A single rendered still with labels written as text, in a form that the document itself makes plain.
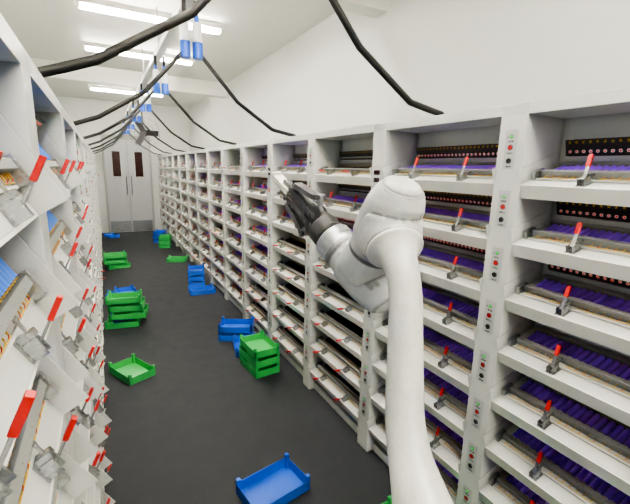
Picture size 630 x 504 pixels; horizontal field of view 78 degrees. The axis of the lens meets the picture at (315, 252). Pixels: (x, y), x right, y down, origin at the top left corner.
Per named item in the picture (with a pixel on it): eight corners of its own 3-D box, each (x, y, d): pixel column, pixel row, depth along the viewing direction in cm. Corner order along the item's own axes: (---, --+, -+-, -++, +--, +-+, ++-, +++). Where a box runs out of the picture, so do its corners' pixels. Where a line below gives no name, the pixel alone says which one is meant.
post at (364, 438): (366, 452, 216) (386, 122, 180) (357, 441, 224) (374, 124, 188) (394, 441, 226) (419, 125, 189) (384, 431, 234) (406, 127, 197)
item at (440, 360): (470, 396, 150) (467, 367, 146) (375, 336, 202) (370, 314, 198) (504, 371, 158) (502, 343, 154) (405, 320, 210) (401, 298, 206)
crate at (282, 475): (256, 522, 172) (256, 507, 170) (235, 492, 187) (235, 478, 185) (310, 489, 190) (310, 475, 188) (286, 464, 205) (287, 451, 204)
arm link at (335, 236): (367, 235, 86) (351, 218, 89) (338, 241, 81) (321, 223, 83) (350, 263, 92) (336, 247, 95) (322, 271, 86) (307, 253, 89)
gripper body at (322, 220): (335, 247, 94) (313, 223, 98) (348, 220, 89) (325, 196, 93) (311, 252, 89) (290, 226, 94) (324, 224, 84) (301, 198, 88)
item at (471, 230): (488, 250, 138) (485, 214, 134) (382, 227, 190) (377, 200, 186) (524, 231, 146) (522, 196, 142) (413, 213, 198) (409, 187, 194)
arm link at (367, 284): (356, 262, 93) (374, 221, 84) (399, 310, 85) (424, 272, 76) (320, 276, 87) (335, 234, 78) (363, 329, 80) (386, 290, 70)
